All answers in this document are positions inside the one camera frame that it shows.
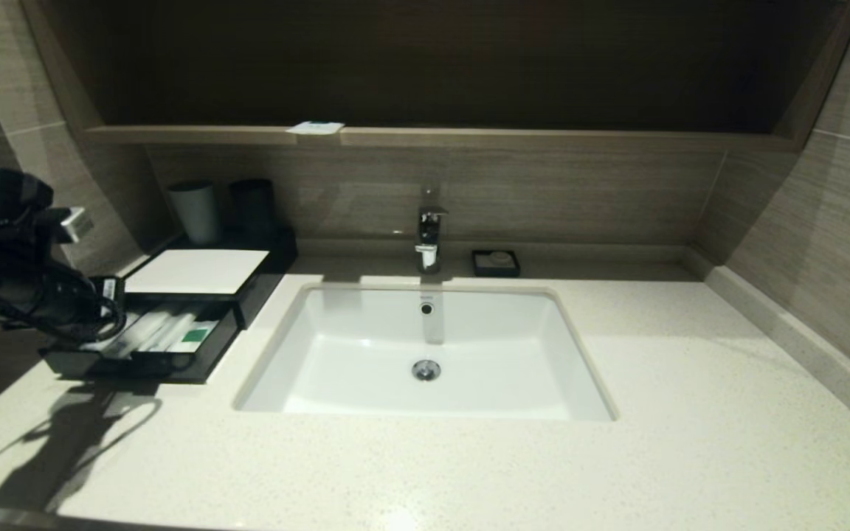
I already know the white toothbrush packet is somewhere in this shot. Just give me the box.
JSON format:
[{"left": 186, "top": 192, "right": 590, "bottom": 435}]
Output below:
[{"left": 111, "top": 308, "right": 176, "bottom": 358}]

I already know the black amenity tray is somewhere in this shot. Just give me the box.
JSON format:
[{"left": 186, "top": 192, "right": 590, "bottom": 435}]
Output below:
[{"left": 40, "top": 301, "right": 243, "bottom": 384}]

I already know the white rectangular plate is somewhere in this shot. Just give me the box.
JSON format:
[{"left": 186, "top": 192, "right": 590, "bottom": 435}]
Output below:
[{"left": 124, "top": 249, "right": 269, "bottom": 295}]

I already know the black amenity box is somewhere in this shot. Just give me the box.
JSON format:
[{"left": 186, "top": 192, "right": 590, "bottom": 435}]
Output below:
[{"left": 119, "top": 229, "right": 299, "bottom": 329}]

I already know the wide white printed sachet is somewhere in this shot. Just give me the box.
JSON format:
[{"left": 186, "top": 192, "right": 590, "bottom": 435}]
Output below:
[{"left": 169, "top": 319, "right": 221, "bottom": 355}]

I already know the grey plastic cup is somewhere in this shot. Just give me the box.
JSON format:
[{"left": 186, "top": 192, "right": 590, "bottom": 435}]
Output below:
[{"left": 167, "top": 181, "right": 219, "bottom": 245}]

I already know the black plastic cup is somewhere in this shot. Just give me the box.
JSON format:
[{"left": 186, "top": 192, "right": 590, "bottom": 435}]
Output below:
[{"left": 229, "top": 178, "right": 275, "bottom": 243}]

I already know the chrome faucet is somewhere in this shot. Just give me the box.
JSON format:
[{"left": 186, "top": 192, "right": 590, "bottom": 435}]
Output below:
[{"left": 415, "top": 188, "right": 449, "bottom": 275}]

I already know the white sink basin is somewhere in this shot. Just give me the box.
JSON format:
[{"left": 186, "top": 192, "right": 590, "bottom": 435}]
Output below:
[{"left": 233, "top": 284, "right": 618, "bottom": 423}]

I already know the black soap dish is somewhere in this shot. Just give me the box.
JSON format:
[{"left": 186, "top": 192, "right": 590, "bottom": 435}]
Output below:
[{"left": 471, "top": 249, "right": 521, "bottom": 278}]

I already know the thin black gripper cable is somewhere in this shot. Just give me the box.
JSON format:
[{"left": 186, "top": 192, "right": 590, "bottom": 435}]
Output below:
[{"left": 0, "top": 291, "right": 129, "bottom": 347}]

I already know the wooden wall shelf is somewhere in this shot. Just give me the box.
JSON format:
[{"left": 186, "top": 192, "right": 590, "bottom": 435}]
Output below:
[{"left": 84, "top": 125, "right": 798, "bottom": 153}]

